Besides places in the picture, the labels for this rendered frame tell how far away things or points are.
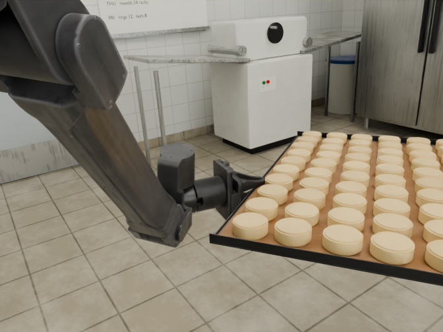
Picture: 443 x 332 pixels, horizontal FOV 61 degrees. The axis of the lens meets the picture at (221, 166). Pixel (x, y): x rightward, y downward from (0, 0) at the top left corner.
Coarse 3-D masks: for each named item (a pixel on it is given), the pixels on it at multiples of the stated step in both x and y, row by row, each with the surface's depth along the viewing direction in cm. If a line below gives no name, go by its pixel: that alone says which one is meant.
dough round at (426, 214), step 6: (426, 204) 56; (432, 204) 56; (438, 204) 56; (420, 210) 55; (426, 210) 54; (432, 210) 54; (438, 210) 54; (420, 216) 55; (426, 216) 53; (432, 216) 53; (438, 216) 52; (426, 222) 54
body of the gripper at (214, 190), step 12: (216, 168) 69; (228, 168) 65; (204, 180) 66; (216, 180) 67; (228, 180) 65; (204, 192) 65; (216, 192) 66; (228, 192) 66; (204, 204) 65; (216, 204) 66; (228, 204) 67; (228, 216) 67
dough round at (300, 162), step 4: (288, 156) 80; (292, 156) 80; (296, 156) 80; (284, 160) 78; (288, 160) 77; (292, 160) 77; (296, 160) 77; (300, 160) 77; (304, 160) 77; (292, 164) 76; (296, 164) 76; (300, 164) 76; (304, 164) 77; (300, 168) 76; (304, 168) 77
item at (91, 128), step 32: (64, 32) 24; (96, 32) 25; (64, 64) 25; (96, 64) 26; (32, 96) 29; (64, 96) 29; (96, 96) 27; (64, 128) 32; (96, 128) 33; (128, 128) 39; (96, 160) 36; (128, 160) 40; (128, 192) 42; (160, 192) 51; (128, 224) 54; (160, 224) 52
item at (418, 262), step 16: (320, 144) 95; (304, 176) 74; (336, 176) 74; (256, 192) 67; (288, 192) 67; (368, 192) 66; (240, 208) 61; (368, 208) 60; (416, 208) 59; (272, 224) 56; (320, 224) 55; (368, 224) 55; (416, 224) 54; (256, 240) 52; (272, 240) 51; (320, 240) 51; (368, 240) 51; (416, 240) 50; (352, 256) 47; (368, 256) 47; (416, 256) 47
